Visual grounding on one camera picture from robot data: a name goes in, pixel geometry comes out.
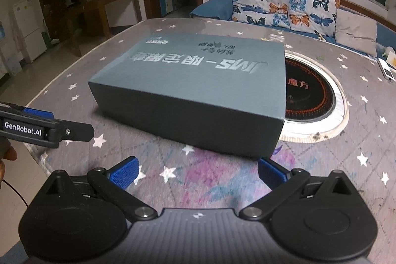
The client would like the dark wooden table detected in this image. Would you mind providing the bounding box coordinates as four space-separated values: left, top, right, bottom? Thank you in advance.
66 0 143 58

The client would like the butterfly print cushion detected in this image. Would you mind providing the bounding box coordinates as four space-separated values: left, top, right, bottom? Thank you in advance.
232 0 340 37

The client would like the white refrigerator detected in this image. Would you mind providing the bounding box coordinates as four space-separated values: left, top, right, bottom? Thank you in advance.
13 0 47 63

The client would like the dark teal box lid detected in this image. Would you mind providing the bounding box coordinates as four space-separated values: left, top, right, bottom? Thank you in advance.
89 33 286 159

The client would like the round induction cooker inset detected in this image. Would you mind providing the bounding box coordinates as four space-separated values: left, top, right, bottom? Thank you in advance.
280 50 350 143

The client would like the grey pillow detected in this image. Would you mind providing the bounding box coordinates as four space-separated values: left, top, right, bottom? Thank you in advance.
335 9 376 56

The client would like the blue sofa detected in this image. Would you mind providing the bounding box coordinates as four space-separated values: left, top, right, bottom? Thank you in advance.
189 0 396 56

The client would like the white card on table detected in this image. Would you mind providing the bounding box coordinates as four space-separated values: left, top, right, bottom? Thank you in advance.
382 46 396 69

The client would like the grey star quilted table cover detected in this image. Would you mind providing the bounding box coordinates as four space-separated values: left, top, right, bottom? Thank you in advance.
29 19 395 263

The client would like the operator left hand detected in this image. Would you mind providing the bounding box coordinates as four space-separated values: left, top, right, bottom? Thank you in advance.
0 137 18 181

